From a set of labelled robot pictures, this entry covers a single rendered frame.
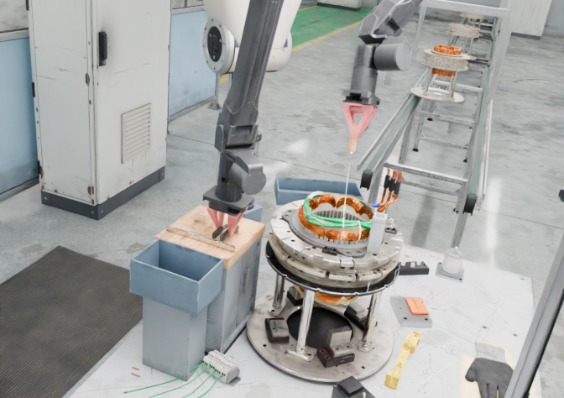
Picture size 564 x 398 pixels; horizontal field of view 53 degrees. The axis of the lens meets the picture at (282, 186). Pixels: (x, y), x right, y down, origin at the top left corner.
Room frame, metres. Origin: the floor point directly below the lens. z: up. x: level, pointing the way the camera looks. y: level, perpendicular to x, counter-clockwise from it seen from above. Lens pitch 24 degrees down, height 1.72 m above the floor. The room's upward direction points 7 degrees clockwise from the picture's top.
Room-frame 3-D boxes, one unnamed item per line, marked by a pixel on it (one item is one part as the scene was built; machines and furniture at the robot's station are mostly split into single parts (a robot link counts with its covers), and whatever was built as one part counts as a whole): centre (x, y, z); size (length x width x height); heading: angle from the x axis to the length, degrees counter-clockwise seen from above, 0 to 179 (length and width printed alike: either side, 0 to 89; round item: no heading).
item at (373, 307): (1.15, -0.26, 0.91); 0.02 x 0.02 x 0.21
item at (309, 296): (1.09, -0.09, 0.91); 0.02 x 0.02 x 0.21
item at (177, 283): (1.03, 0.20, 0.92); 0.17 x 0.11 x 0.28; 70
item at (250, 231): (1.17, 0.15, 1.05); 0.20 x 0.19 x 0.02; 160
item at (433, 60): (4.07, -1.05, 0.94); 0.39 x 0.39 x 0.30
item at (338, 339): (1.09, -0.19, 0.85); 0.06 x 0.04 x 0.05; 117
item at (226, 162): (1.13, 0.11, 1.26); 0.07 x 0.06 x 0.07; 36
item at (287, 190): (1.51, -0.11, 0.92); 0.25 x 0.11 x 0.28; 97
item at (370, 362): (1.20, -0.14, 0.80); 0.39 x 0.39 x 0.01
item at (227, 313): (1.17, 0.15, 0.91); 0.19 x 0.19 x 0.26; 70
